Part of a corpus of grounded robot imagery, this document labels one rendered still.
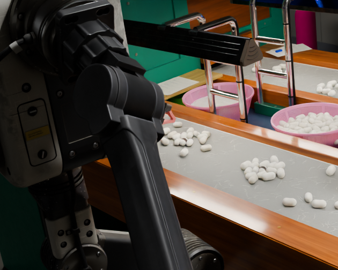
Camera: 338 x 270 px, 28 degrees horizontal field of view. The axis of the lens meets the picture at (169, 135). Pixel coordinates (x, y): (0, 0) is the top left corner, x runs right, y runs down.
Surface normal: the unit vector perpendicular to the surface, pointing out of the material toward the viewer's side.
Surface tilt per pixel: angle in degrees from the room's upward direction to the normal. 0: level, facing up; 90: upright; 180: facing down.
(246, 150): 0
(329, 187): 0
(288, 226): 0
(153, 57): 90
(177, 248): 56
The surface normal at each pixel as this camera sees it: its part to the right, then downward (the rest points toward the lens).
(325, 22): -0.84, 0.31
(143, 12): 0.63, 0.22
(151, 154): 0.69, -0.50
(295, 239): -0.14, -0.91
